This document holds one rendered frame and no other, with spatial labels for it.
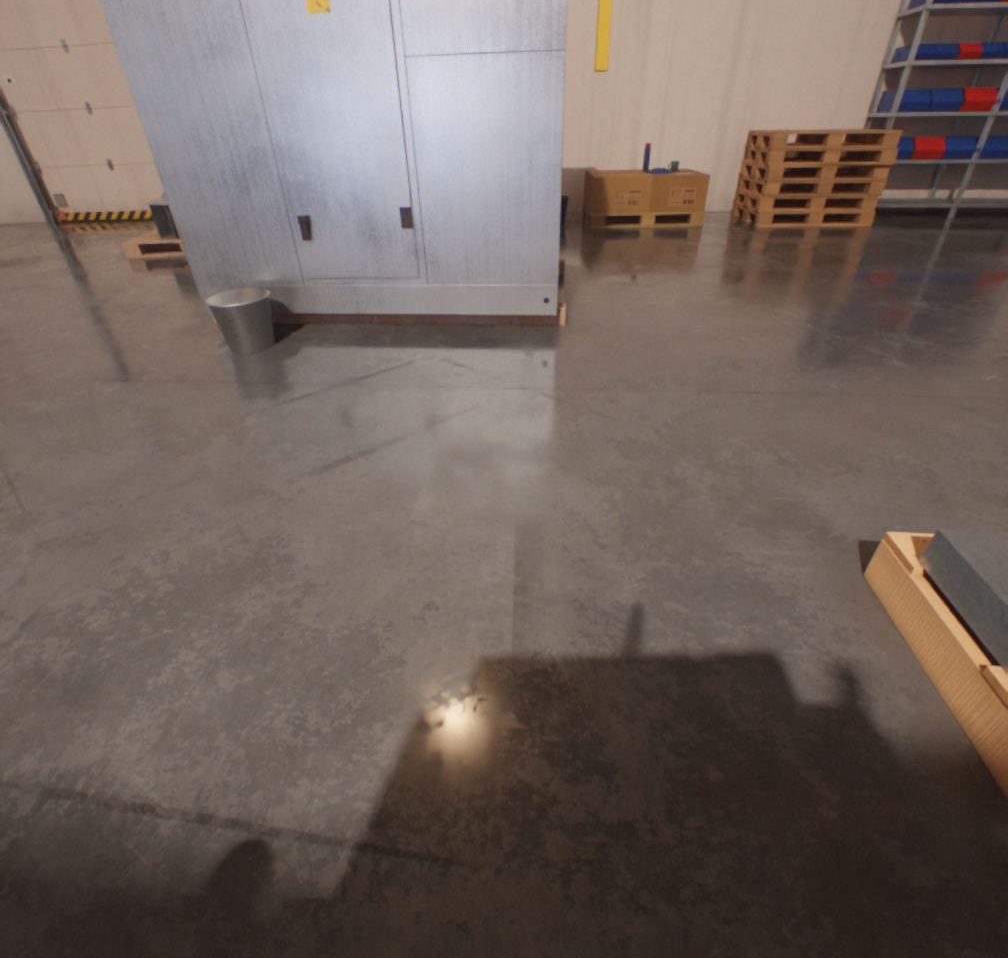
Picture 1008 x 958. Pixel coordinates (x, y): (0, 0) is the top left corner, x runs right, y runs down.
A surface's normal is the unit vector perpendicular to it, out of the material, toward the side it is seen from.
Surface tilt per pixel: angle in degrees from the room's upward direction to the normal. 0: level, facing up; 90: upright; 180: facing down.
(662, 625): 0
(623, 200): 90
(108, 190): 90
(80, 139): 90
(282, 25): 90
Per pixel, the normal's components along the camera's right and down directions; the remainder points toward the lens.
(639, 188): 0.00, 0.55
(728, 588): -0.03, -0.83
